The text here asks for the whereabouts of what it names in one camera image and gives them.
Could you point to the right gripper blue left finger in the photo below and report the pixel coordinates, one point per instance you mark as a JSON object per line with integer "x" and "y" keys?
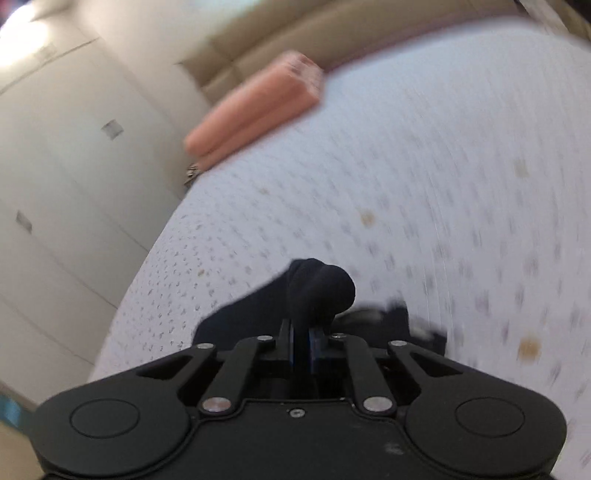
{"x": 284, "y": 342}

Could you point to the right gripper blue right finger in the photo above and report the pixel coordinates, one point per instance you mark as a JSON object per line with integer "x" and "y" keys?
{"x": 317, "y": 348}

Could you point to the black track jacket white stripes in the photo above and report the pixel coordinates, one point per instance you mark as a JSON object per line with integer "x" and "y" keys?
{"x": 313, "y": 295}

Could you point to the floral white bed cover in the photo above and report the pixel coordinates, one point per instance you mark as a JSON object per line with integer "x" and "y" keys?
{"x": 452, "y": 172}

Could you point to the white wardrobe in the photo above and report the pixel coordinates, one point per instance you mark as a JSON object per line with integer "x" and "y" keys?
{"x": 91, "y": 171}

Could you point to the folded pink blanket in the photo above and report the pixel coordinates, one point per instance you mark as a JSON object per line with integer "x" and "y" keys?
{"x": 283, "y": 90}

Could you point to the beige padded headboard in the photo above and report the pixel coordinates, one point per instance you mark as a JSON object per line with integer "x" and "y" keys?
{"x": 332, "y": 33}

